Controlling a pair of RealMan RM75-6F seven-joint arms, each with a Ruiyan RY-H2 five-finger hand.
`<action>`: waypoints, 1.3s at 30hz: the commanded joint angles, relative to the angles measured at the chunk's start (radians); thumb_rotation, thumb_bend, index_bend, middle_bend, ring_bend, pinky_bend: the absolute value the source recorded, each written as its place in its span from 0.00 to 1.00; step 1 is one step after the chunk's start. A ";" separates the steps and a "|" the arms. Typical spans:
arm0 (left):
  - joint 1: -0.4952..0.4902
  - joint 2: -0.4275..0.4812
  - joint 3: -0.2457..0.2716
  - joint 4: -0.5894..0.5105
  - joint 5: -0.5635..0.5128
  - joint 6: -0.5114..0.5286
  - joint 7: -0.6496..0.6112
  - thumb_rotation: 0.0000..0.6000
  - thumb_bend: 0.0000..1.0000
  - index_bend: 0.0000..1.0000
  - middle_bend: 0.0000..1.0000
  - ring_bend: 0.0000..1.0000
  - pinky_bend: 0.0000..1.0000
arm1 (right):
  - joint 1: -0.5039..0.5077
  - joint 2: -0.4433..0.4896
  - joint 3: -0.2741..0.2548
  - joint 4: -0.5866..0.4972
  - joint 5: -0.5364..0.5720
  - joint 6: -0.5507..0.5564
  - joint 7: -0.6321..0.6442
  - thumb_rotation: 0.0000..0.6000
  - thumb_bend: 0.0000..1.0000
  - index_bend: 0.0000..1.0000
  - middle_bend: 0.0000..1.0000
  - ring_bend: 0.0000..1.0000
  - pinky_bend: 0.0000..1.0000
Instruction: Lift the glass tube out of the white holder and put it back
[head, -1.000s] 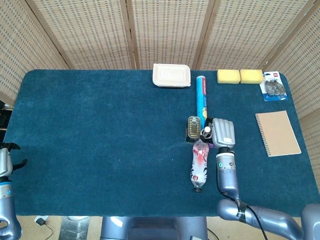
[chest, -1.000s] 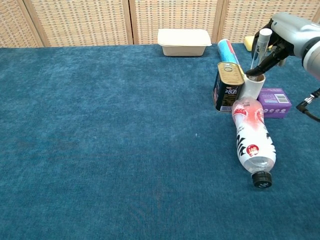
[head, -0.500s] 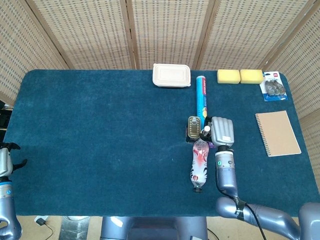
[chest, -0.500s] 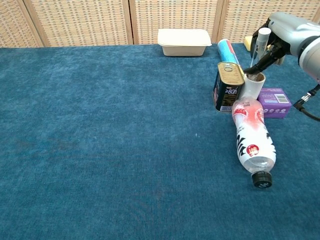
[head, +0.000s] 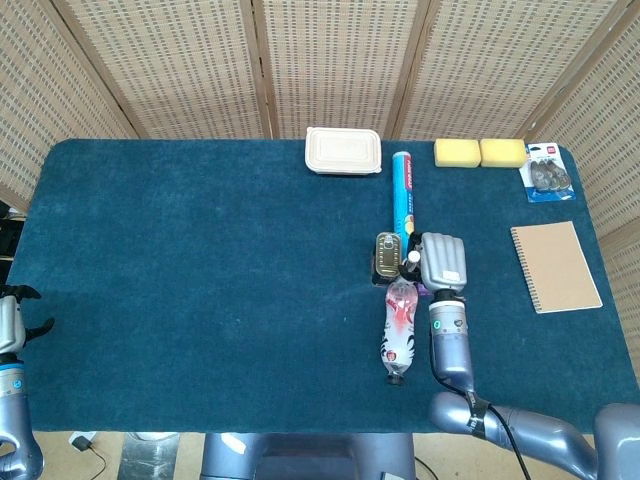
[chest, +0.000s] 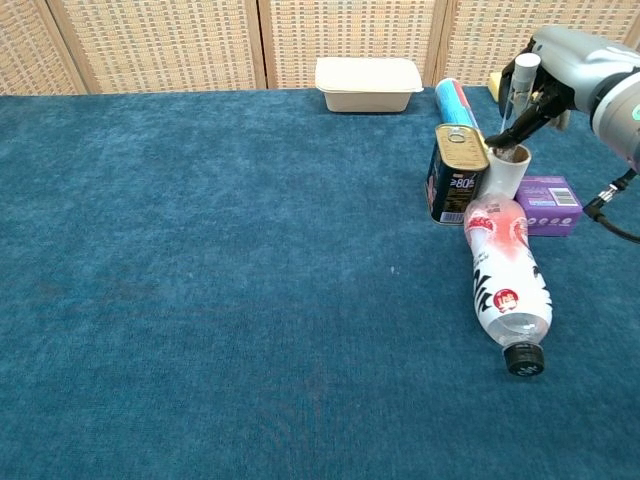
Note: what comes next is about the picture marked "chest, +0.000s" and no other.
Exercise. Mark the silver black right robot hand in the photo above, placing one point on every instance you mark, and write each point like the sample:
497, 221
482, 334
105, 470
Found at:
570, 60

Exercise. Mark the glass test tube white cap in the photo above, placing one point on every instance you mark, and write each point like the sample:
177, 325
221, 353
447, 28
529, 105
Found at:
526, 67

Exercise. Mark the white paper roll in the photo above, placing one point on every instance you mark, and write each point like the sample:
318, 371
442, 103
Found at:
502, 177

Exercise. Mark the yellow sponge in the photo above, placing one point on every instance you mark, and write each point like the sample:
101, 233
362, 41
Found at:
495, 87

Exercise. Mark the blue cling wrap roll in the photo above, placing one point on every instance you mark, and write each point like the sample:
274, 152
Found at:
452, 107

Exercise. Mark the gold lidded luncheon meat can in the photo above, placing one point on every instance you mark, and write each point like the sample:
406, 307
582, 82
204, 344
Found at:
460, 150

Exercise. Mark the small purple box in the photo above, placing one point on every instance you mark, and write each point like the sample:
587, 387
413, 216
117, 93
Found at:
550, 205

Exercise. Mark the beige lidded food container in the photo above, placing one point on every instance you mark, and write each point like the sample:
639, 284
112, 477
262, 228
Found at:
367, 82

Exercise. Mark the white red plastic bottle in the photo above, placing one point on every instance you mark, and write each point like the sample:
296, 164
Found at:
510, 280

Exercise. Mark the bamboo folding screen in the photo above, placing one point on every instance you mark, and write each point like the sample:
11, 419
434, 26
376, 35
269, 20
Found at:
160, 45

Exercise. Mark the blue table cloth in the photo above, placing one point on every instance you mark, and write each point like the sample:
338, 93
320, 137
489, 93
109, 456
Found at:
200, 275

